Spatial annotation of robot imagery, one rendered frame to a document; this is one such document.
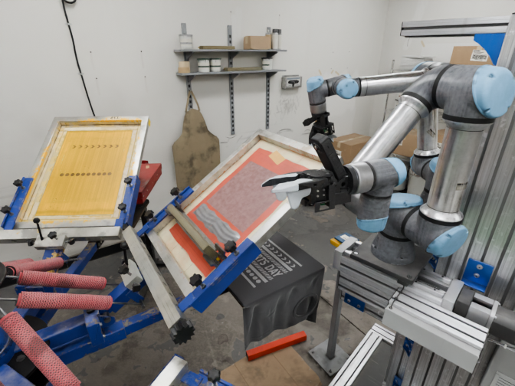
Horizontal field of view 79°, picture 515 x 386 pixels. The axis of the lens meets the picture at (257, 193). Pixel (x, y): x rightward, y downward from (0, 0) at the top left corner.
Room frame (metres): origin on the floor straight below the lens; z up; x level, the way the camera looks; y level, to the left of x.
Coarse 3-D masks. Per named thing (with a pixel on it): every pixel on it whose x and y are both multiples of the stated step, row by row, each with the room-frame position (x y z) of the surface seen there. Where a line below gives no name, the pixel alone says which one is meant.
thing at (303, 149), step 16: (288, 144) 1.40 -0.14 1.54; (304, 144) 1.35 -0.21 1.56; (224, 160) 1.53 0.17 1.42; (208, 176) 1.46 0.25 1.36; (288, 208) 1.03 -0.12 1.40; (160, 224) 1.29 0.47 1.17; (272, 224) 0.99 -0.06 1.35; (160, 240) 1.17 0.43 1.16; (256, 240) 0.95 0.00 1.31; (160, 256) 1.08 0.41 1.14; (176, 272) 0.97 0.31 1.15; (192, 288) 0.87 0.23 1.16
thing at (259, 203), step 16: (288, 160) 1.35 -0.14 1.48; (272, 176) 1.29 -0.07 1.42; (256, 192) 1.24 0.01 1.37; (240, 208) 1.19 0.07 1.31; (256, 208) 1.15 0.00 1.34; (272, 208) 1.11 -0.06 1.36; (240, 224) 1.10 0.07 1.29; (256, 224) 1.07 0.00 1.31; (240, 240) 1.02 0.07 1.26; (192, 256) 1.05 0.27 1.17; (208, 272) 0.94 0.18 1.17
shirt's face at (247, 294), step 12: (276, 240) 1.49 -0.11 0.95; (288, 240) 1.49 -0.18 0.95; (288, 252) 1.38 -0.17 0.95; (300, 252) 1.38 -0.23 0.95; (312, 264) 1.28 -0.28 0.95; (240, 276) 1.18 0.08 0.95; (288, 276) 1.18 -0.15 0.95; (300, 276) 1.18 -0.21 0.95; (228, 288) 1.10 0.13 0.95; (240, 288) 1.10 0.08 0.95; (252, 288) 1.10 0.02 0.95; (264, 288) 1.10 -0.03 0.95; (276, 288) 1.10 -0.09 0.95; (240, 300) 1.03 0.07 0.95; (252, 300) 1.03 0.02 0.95
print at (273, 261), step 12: (264, 252) 1.38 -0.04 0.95; (276, 252) 1.38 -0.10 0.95; (252, 264) 1.28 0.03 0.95; (264, 264) 1.28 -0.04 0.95; (276, 264) 1.28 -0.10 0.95; (288, 264) 1.28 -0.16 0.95; (300, 264) 1.28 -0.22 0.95; (252, 276) 1.18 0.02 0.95; (264, 276) 1.18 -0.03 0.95; (276, 276) 1.18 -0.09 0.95
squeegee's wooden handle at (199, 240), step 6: (174, 210) 1.22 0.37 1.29; (174, 216) 1.18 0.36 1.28; (180, 216) 1.16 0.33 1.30; (180, 222) 1.12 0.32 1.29; (186, 222) 1.10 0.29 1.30; (186, 228) 1.07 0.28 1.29; (192, 228) 1.06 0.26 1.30; (192, 234) 1.02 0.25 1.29; (198, 234) 1.01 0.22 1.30; (198, 240) 0.98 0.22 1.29; (204, 240) 0.97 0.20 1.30; (204, 246) 0.94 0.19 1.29; (210, 246) 0.95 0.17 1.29; (210, 252) 0.94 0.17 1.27; (216, 252) 0.95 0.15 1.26
